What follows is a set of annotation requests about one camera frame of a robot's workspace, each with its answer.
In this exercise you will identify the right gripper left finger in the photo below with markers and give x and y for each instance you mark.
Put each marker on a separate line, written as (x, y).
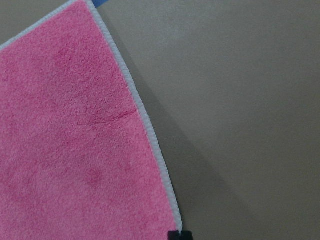
(173, 235)

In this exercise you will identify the pink and blue towel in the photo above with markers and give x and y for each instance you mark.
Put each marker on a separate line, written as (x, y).
(79, 158)

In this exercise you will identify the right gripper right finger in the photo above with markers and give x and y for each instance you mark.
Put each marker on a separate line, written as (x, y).
(186, 235)

